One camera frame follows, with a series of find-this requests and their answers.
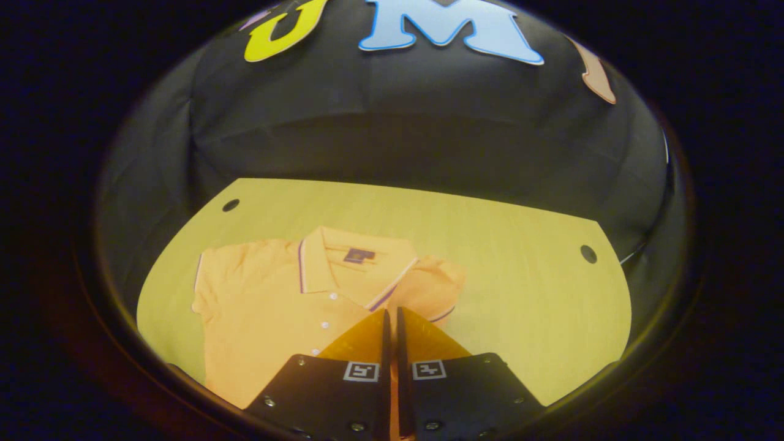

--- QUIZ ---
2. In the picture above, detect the black backdrop cloth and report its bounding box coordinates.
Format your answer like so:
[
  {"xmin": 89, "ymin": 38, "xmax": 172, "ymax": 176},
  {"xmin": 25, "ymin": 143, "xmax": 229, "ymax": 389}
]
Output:
[{"xmin": 95, "ymin": 0, "xmax": 688, "ymax": 368}]

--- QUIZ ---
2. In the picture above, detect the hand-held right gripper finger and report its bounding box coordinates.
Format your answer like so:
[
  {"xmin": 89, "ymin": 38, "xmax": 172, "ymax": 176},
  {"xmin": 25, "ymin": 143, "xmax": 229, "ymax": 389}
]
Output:
[
  {"xmin": 397, "ymin": 306, "xmax": 546, "ymax": 440},
  {"xmin": 244, "ymin": 309, "xmax": 393, "ymax": 440}
]

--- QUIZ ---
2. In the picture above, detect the orange T-shirt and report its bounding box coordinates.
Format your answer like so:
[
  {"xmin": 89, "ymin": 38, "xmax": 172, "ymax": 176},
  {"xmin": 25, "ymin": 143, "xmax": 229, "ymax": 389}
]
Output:
[{"xmin": 191, "ymin": 226, "xmax": 467, "ymax": 410}]

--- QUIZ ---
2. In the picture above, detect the thin white cable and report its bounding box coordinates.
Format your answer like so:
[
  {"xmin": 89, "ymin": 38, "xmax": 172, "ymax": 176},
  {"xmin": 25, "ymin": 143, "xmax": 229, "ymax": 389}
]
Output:
[{"xmin": 619, "ymin": 240, "xmax": 651, "ymax": 265}]

